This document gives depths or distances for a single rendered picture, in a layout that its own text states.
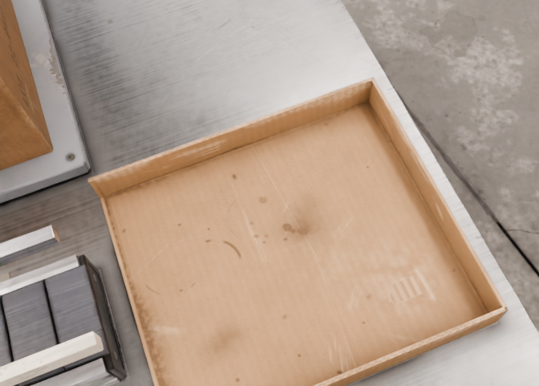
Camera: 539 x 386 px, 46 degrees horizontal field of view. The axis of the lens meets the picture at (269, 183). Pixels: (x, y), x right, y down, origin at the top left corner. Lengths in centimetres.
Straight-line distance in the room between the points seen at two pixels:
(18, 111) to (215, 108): 20
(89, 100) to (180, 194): 16
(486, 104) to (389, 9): 40
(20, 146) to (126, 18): 22
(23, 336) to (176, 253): 15
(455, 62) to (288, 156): 120
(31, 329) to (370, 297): 30
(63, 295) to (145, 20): 35
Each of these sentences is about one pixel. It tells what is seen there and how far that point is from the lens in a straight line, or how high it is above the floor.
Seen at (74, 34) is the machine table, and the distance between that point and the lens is 80.
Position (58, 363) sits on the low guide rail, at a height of 91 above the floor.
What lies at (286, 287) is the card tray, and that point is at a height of 83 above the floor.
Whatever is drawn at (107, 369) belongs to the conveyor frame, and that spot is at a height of 87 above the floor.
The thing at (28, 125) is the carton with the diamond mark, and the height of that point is 90.
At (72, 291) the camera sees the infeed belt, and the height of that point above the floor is 88.
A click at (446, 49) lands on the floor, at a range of 183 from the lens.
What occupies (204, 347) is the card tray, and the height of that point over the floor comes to 83.
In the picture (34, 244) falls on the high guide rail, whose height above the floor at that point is 96.
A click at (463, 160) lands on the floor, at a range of 165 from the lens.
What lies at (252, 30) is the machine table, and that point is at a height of 83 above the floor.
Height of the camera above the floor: 140
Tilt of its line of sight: 63 degrees down
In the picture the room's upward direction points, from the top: 7 degrees counter-clockwise
